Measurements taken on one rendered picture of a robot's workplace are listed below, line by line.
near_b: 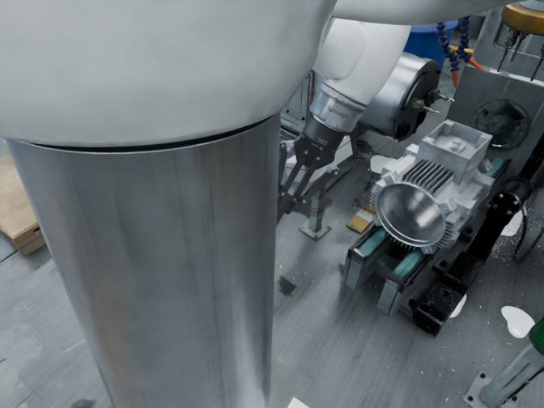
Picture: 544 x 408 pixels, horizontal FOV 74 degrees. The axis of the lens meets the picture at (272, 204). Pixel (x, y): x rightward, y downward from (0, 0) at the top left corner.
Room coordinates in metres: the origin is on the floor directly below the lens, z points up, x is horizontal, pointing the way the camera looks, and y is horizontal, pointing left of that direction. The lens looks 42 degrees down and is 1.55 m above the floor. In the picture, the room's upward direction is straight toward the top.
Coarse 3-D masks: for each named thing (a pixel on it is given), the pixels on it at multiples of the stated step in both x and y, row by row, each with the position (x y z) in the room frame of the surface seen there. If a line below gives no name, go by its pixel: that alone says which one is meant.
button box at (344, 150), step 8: (344, 144) 0.74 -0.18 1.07; (336, 152) 0.72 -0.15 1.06; (344, 152) 0.74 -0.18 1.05; (288, 160) 0.69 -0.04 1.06; (296, 160) 0.68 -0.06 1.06; (336, 160) 0.71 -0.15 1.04; (288, 168) 0.68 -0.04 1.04; (304, 168) 0.65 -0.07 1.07; (320, 168) 0.67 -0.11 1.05; (296, 176) 0.66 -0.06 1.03; (312, 176) 0.65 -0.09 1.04; (320, 176) 0.66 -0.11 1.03
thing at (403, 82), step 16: (400, 64) 1.01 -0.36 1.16; (416, 64) 1.00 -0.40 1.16; (432, 64) 1.02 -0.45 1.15; (400, 80) 0.97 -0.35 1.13; (416, 80) 0.96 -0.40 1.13; (432, 80) 1.04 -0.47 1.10; (384, 96) 0.96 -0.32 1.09; (400, 96) 0.93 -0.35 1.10; (416, 96) 0.97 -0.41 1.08; (432, 96) 1.01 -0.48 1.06; (368, 112) 0.98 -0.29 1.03; (384, 112) 0.94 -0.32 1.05; (400, 112) 0.93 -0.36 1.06; (416, 112) 0.95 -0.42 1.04; (368, 128) 1.00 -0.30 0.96; (384, 128) 0.95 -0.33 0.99; (400, 128) 0.94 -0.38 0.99; (416, 128) 1.04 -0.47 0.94
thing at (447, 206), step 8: (488, 160) 0.65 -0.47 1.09; (480, 168) 0.64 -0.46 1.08; (488, 168) 0.63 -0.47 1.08; (384, 176) 0.60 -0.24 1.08; (392, 176) 0.59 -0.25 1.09; (448, 200) 0.51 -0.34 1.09; (440, 208) 0.51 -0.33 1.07; (448, 208) 0.50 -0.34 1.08; (456, 208) 0.51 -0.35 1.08; (376, 216) 0.60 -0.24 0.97; (376, 224) 0.59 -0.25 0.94; (424, 248) 0.51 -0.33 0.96; (432, 248) 0.51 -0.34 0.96
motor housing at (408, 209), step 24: (408, 168) 0.64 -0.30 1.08; (432, 168) 0.59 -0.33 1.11; (384, 192) 0.62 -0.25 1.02; (408, 192) 0.68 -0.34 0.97; (432, 192) 0.54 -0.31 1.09; (456, 192) 0.56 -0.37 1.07; (480, 192) 0.58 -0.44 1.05; (384, 216) 0.60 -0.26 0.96; (408, 216) 0.62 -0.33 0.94; (432, 216) 0.62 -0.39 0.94; (456, 216) 0.51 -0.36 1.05; (408, 240) 0.54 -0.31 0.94; (432, 240) 0.52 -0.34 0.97
